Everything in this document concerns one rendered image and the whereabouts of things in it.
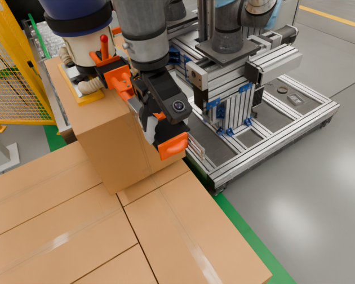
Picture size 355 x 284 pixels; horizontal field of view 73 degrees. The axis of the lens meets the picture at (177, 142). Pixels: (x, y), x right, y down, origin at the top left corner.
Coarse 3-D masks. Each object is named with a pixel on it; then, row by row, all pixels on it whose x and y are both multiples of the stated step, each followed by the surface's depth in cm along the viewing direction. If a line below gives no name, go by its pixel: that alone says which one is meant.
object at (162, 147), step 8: (160, 120) 58; (160, 128) 56; (168, 128) 56; (176, 128) 56; (160, 136) 55; (168, 136) 54; (176, 136) 54; (184, 136) 55; (160, 144) 53; (168, 144) 54; (160, 152) 54
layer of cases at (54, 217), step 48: (0, 192) 133; (48, 192) 130; (96, 192) 127; (144, 192) 124; (192, 192) 121; (0, 240) 115; (48, 240) 112; (96, 240) 110; (144, 240) 108; (192, 240) 105; (240, 240) 103
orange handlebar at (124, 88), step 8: (112, 32) 99; (120, 32) 100; (96, 56) 85; (112, 80) 74; (128, 80) 72; (120, 88) 70; (128, 88) 70; (120, 96) 72; (128, 96) 68; (176, 144) 55; (184, 144) 55; (168, 152) 54; (176, 152) 54
